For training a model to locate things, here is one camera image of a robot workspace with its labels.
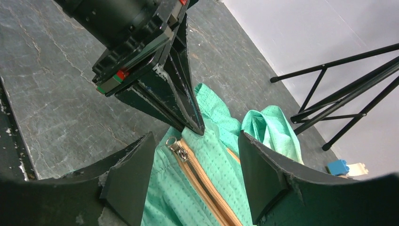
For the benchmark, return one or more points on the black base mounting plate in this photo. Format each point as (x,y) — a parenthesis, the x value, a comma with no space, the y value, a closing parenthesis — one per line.
(15,160)

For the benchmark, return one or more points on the white toy block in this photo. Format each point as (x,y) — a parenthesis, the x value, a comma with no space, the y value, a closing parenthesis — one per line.
(357,169)

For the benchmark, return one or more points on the jacket zipper slider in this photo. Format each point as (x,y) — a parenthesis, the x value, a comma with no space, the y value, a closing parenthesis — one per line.
(173,144)

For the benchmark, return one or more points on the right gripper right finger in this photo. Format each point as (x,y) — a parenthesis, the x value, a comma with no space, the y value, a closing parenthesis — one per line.
(282,192)

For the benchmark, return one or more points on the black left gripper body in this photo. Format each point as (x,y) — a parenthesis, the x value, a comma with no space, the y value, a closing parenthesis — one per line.
(131,31)

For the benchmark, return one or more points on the black music stand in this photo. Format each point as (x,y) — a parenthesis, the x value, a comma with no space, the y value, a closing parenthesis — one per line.
(308,116)

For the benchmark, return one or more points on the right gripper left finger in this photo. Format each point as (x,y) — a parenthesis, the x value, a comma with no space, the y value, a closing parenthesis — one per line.
(109,192)

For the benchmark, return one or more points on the green and orange jacket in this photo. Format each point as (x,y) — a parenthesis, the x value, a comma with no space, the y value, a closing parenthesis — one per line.
(208,189)

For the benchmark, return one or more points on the blue toy cube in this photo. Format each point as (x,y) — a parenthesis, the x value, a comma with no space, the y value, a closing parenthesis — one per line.
(338,168)

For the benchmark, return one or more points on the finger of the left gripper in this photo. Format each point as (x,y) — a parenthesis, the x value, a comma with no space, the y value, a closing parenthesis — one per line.
(177,104)
(141,99)

